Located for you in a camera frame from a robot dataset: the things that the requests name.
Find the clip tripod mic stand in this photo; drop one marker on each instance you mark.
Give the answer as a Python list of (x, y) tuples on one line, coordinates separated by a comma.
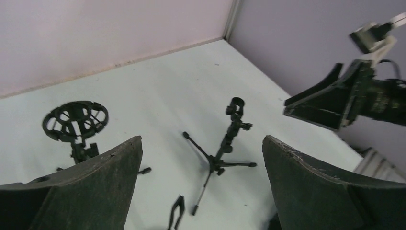
[(216, 164)]

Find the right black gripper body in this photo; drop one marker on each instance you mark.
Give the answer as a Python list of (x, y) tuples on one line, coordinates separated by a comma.
[(381, 100)]

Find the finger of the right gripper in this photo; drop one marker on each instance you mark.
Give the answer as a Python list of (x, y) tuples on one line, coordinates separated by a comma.
[(328, 108), (328, 80)]

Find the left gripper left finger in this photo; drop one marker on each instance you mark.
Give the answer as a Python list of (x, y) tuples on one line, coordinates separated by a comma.
[(93, 195)]

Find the shock mount tripod stand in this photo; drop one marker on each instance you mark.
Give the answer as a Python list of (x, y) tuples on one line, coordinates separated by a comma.
[(75, 122)]

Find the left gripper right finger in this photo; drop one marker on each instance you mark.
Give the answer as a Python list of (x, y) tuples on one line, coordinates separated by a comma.
[(310, 194)]

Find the round base mic stand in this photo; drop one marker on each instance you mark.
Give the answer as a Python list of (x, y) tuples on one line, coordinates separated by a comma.
[(176, 213)]

